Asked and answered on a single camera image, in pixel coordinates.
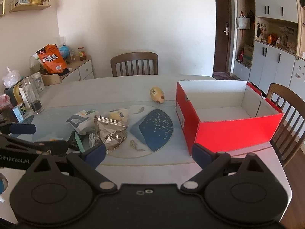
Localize green toothbrush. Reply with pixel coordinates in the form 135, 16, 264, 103
75, 132, 85, 153

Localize silver foil snack bag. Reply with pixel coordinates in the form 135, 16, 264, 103
94, 116, 128, 154

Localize white green snack bag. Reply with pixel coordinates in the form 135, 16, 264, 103
66, 110, 100, 135

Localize yellow bread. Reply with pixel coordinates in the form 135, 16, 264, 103
102, 108, 129, 123

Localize yellow capsule toy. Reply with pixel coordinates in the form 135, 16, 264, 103
150, 87, 165, 104

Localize rubik cube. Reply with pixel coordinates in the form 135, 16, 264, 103
12, 102, 27, 123

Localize glass jar dark contents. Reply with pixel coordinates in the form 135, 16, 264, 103
22, 76, 43, 114

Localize red cardboard box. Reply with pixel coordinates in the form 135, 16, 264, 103
176, 80, 283, 152

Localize orange snack bag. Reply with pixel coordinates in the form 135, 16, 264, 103
36, 44, 67, 74

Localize right wooden chair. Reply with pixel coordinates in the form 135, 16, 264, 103
267, 83, 304, 167

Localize wooden chair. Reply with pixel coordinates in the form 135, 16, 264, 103
267, 83, 304, 167
111, 52, 158, 77

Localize white sideboard cabinet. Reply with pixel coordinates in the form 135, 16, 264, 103
40, 55, 95, 86

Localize red lidded sauce jar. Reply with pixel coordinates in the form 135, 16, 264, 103
78, 47, 87, 61

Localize far wooden chair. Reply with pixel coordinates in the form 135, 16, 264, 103
111, 52, 158, 77

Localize hanging tote bag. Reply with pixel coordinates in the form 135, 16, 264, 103
236, 11, 250, 30

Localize dark wooden door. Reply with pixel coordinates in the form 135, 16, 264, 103
213, 0, 232, 72

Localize white wall cabinet unit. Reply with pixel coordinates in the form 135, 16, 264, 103
233, 0, 304, 98

